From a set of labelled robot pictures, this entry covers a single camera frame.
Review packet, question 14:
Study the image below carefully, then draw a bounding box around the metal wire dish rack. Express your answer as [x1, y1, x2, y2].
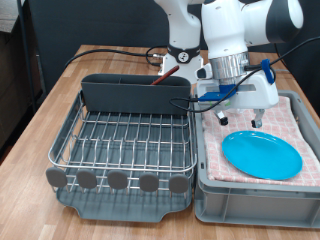
[45, 89, 198, 198]

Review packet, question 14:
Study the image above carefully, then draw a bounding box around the dark gray utensil caddy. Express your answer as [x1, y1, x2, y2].
[80, 73, 192, 117]

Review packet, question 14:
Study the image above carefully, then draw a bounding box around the black camera cable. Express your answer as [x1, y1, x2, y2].
[169, 34, 320, 116]

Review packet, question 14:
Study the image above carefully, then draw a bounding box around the gray plastic crate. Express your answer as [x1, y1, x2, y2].
[193, 86, 320, 230]

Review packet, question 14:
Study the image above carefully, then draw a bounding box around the looped black cable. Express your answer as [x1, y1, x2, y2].
[145, 46, 168, 67]

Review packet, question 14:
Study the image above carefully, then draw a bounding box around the gray shelf board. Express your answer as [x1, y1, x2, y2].
[0, 0, 26, 34]

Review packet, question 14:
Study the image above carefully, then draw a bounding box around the brown wooden spoon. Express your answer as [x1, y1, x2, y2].
[149, 64, 181, 87]

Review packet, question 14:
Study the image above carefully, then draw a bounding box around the long black cable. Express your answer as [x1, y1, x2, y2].
[64, 49, 168, 69]

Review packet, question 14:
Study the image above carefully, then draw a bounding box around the grey dish drying rack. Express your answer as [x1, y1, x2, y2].
[49, 89, 196, 224]

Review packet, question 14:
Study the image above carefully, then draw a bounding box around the black metal pole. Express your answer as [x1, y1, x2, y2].
[16, 0, 38, 114]

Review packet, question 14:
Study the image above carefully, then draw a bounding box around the blue plate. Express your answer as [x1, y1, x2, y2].
[221, 130, 304, 181]

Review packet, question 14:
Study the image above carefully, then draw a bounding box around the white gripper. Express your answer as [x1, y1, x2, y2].
[194, 70, 280, 130]

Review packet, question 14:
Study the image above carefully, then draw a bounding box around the blue cable clip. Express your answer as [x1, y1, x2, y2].
[260, 58, 276, 85]

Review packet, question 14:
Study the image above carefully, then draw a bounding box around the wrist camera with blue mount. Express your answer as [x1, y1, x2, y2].
[197, 83, 238, 109]

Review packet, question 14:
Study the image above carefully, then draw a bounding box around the pink checked towel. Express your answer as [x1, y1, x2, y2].
[200, 94, 320, 188]

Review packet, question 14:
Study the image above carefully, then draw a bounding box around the thin black hanging cable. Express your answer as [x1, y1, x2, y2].
[273, 43, 296, 79]

